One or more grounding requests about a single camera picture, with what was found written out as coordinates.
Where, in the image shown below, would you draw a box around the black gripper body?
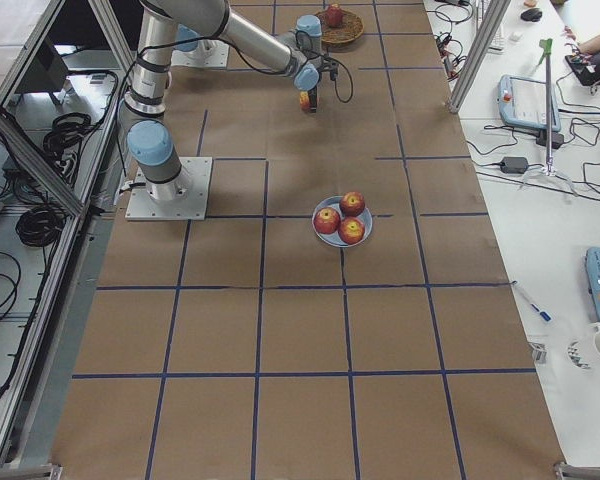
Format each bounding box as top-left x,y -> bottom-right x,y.
307,69 -> 322,92

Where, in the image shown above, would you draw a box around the red yellow apple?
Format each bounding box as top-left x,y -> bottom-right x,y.
299,91 -> 311,113

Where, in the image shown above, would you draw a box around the woven wicker basket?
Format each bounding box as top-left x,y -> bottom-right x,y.
315,10 -> 364,47

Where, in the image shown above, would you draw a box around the dark red apple in basket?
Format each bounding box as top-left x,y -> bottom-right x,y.
325,3 -> 344,28

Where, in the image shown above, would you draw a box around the red apple plate left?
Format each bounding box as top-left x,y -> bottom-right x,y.
339,191 -> 366,217

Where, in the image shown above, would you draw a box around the red apple plate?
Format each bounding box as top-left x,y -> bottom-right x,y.
313,207 -> 341,235
339,191 -> 366,217
338,217 -> 366,245

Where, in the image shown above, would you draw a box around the red apple plate right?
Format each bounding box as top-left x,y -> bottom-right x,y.
313,207 -> 341,235

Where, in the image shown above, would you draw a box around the red apple plate front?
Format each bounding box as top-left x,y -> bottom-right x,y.
338,217 -> 366,245

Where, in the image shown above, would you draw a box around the light blue plate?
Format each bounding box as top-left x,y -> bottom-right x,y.
311,196 -> 373,248

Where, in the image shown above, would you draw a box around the black power brick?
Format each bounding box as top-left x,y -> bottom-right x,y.
499,156 -> 529,175

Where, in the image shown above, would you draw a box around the blue teach pendant far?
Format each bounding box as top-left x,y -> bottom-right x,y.
497,75 -> 547,130

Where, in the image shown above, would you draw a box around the black computer mouse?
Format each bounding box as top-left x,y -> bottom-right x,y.
520,7 -> 543,23

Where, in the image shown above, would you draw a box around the grabber stick tool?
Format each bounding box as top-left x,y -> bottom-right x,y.
521,38 -> 578,196

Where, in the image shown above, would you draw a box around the blue white pen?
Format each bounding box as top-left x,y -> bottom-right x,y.
511,280 -> 552,322

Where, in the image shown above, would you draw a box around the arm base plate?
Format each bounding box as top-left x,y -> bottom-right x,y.
171,40 -> 229,69
125,157 -> 213,221

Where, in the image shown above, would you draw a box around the aluminium profile post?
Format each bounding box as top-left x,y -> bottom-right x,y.
447,0 -> 510,114

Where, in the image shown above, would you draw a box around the coiled black cables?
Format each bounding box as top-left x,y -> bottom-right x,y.
42,112 -> 94,176

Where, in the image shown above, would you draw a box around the aluminium frame rail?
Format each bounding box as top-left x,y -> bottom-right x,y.
0,105 -> 85,218

